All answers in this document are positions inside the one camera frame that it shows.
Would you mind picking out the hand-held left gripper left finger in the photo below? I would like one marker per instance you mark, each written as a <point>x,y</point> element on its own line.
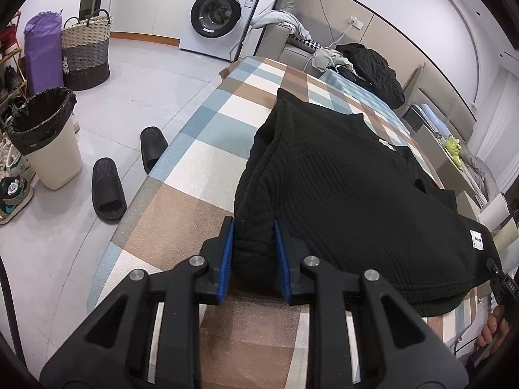
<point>227,259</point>

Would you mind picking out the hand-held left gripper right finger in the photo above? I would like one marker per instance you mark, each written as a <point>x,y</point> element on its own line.
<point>280,259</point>

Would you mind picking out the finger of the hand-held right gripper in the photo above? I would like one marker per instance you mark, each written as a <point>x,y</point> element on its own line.
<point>496,275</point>

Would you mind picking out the black knit sweater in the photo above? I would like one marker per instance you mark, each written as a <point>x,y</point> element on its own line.
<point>344,194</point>

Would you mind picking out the person's right hand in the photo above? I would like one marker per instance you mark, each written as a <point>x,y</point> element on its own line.
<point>494,328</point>

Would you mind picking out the white cardboard box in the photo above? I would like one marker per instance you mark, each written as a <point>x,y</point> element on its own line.
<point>494,214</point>

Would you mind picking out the plaid table cover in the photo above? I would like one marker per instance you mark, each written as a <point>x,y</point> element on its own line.
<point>190,178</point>

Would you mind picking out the grey quilt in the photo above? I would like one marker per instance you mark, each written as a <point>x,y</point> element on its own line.
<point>482,178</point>

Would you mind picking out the green plush toy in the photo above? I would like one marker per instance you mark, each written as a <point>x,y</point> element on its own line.
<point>454,148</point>

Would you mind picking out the black slipper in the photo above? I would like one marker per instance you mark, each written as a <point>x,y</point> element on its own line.
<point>107,186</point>
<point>152,146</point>

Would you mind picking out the white curtain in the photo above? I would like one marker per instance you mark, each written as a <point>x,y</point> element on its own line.
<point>498,137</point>

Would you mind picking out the grey box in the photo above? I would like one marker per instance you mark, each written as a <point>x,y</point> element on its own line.
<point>434,150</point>

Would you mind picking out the light blue pillow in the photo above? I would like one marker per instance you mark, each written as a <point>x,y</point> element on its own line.
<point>434,121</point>

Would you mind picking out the beige bed headboard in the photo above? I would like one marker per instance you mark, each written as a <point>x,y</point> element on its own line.
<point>446,97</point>

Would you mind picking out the light blue checked cloth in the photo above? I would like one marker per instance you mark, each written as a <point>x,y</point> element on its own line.
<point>344,85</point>

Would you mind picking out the cream trash bin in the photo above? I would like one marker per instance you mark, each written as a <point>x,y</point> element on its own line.
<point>52,158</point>

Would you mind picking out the light grey garment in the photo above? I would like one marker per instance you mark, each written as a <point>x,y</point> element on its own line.
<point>324,58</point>

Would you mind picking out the grey sofa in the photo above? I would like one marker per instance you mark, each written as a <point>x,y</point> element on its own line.
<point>292,52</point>

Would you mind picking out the black quilted jacket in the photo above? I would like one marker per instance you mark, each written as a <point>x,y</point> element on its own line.
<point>373,73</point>

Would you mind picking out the houndstooth pillow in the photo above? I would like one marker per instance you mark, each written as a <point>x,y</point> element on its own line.
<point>306,42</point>

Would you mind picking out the teal and black sneaker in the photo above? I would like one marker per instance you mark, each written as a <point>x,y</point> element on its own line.
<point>14,202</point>

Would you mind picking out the white crumpled garment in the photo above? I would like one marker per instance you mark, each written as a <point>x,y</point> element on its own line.
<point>275,18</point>

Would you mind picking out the white washing machine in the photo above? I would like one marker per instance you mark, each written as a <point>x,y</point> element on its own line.
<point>247,16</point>

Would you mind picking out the woven laundry basket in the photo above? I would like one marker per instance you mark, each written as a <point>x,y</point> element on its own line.
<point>85,56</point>

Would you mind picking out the white cabinet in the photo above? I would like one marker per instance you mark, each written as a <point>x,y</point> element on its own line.
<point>133,8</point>

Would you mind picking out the purple bag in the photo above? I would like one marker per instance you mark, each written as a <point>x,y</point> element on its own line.
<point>40,52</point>

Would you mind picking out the shoe rack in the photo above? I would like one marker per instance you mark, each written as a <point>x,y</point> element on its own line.
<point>14,52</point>

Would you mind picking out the white wall socket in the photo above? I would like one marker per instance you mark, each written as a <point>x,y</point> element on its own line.
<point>355,22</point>

